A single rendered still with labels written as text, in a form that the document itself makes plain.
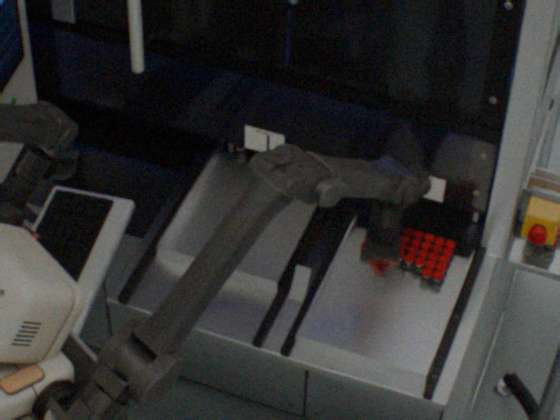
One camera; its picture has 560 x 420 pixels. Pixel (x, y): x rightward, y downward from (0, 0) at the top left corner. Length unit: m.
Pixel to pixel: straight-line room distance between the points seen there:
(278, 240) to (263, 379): 0.70
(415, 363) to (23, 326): 0.83
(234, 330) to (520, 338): 1.37
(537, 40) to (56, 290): 0.94
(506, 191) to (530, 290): 1.30
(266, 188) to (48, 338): 0.41
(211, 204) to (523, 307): 1.33
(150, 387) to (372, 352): 0.64
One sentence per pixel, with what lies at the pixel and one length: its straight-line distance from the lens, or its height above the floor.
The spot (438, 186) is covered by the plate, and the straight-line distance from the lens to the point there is 2.41.
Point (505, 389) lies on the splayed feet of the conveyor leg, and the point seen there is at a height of 0.01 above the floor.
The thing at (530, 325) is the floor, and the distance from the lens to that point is 3.56.
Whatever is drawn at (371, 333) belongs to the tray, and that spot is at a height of 0.88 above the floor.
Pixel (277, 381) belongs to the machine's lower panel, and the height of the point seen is 0.21.
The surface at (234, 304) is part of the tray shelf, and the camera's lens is 2.37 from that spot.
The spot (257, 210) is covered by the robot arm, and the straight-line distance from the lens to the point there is 1.74.
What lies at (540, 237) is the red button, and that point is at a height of 1.00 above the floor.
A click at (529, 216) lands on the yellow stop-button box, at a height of 1.03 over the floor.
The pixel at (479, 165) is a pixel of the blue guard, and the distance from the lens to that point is 2.35.
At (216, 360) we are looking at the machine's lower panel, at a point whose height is 0.22.
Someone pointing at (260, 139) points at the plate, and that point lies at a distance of 2.49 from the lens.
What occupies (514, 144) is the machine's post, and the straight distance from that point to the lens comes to 2.29.
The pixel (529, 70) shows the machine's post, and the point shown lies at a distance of 2.17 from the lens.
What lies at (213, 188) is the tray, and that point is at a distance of 2.59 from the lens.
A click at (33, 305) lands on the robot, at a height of 1.36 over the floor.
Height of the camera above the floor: 2.70
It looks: 46 degrees down
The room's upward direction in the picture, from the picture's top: 2 degrees clockwise
